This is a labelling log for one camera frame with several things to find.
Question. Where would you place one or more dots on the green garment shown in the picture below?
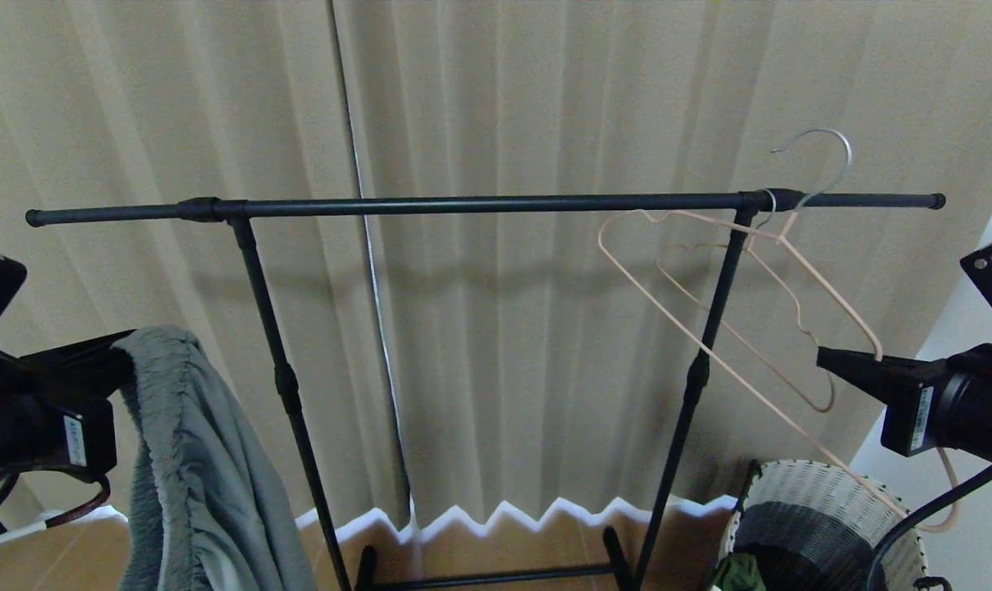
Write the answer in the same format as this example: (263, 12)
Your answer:
(738, 573)

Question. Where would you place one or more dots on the pink clothes hanger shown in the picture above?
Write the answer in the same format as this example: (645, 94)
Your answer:
(797, 310)
(840, 305)

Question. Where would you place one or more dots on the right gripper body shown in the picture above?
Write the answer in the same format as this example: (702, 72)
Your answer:
(971, 402)

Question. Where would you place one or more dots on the pale grey shorts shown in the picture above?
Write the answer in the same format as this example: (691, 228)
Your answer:
(208, 476)

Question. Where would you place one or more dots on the black clothes rack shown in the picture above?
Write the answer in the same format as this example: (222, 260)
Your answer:
(479, 203)

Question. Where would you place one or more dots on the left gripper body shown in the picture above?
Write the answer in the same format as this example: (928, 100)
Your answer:
(36, 427)

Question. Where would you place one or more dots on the white laundry basket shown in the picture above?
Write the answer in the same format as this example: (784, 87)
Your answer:
(816, 492)

